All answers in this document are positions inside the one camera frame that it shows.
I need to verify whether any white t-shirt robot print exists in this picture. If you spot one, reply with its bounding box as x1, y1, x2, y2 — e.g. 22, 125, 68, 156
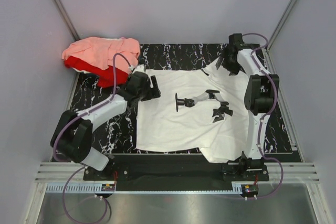
136, 62, 249, 163

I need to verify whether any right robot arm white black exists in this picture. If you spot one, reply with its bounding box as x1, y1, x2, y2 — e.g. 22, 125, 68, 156
216, 33, 279, 180

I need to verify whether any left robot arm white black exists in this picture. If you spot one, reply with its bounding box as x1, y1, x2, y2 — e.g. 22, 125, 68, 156
50, 71, 161, 180

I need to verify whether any red t-shirt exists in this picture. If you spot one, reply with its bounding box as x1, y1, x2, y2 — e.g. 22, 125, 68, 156
64, 56, 129, 88

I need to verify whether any black marble pattern mat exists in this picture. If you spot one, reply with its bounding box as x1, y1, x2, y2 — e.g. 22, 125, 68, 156
69, 44, 301, 162

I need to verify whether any pink t-shirt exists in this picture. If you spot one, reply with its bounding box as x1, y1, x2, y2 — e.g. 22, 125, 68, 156
61, 37, 140, 73

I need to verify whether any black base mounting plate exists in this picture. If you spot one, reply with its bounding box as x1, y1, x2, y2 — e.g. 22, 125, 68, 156
83, 154, 269, 182

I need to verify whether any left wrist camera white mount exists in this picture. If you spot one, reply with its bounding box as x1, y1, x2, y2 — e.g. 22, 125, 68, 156
129, 64, 145, 74

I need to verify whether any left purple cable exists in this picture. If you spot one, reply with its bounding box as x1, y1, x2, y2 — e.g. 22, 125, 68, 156
52, 52, 139, 223

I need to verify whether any right vertical aluminium post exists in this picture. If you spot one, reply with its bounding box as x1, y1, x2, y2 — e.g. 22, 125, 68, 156
266, 0, 299, 51

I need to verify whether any vertical aluminium post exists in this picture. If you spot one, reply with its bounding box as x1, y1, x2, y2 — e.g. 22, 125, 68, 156
52, 0, 80, 41
266, 0, 299, 51

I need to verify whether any aluminium extrusion rail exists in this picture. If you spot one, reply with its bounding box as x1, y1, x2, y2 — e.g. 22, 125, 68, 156
35, 162, 320, 184

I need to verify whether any white slotted cable duct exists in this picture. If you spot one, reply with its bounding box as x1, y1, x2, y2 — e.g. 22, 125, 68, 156
46, 182, 242, 194

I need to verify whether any left vertical aluminium post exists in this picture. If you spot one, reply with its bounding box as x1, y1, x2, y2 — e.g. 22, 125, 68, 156
52, 0, 80, 41

